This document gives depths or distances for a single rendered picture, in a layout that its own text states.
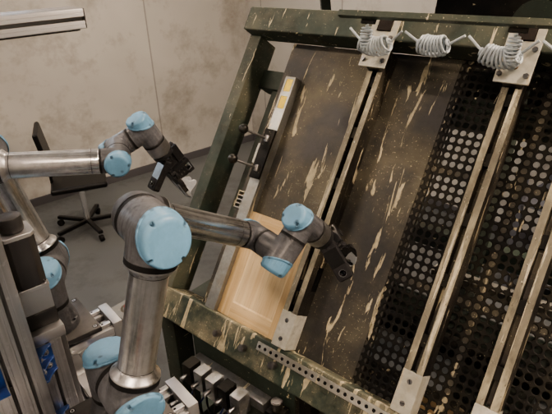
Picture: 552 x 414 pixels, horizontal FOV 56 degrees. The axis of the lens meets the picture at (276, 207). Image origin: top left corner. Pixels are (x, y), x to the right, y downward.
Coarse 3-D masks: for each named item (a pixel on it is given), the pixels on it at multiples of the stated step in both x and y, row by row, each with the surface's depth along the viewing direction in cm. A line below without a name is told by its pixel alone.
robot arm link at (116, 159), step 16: (112, 144) 159; (0, 160) 144; (16, 160) 146; (32, 160) 147; (48, 160) 148; (64, 160) 149; (80, 160) 150; (96, 160) 151; (112, 160) 150; (128, 160) 152; (0, 176) 145; (16, 176) 148; (32, 176) 149; (48, 176) 151
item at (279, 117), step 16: (288, 96) 201; (288, 112) 203; (272, 128) 202; (272, 160) 203; (256, 192) 201; (240, 208) 203; (224, 256) 202; (224, 272) 200; (224, 288) 201; (208, 304) 201
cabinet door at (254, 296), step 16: (272, 224) 195; (240, 256) 200; (256, 256) 196; (240, 272) 199; (256, 272) 195; (288, 272) 187; (240, 288) 197; (256, 288) 193; (272, 288) 189; (288, 288) 185; (224, 304) 200; (240, 304) 196; (256, 304) 192; (272, 304) 188; (240, 320) 194; (256, 320) 190; (272, 320) 186; (272, 336) 185
